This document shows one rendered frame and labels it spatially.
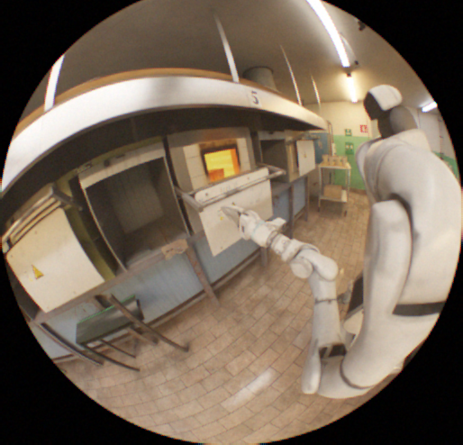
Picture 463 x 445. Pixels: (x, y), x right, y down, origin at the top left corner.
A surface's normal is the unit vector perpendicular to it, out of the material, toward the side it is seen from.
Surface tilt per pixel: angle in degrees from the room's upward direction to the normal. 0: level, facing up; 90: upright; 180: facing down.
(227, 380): 0
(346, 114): 90
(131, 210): 90
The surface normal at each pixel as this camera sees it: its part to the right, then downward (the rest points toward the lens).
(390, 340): -0.86, 0.18
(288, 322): -0.18, -0.89
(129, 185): 0.64, 0.21
